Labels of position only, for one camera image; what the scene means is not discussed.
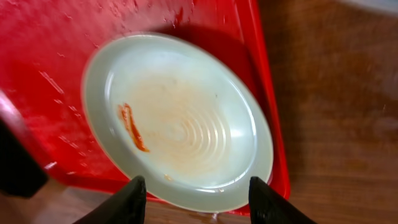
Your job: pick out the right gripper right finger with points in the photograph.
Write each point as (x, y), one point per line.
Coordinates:
(268, 207)

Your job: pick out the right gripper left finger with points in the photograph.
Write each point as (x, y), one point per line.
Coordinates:
(126, 206)

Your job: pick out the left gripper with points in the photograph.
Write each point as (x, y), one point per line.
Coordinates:
(21, 176)

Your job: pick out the white plate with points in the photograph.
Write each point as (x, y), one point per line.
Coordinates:
(167, 110)

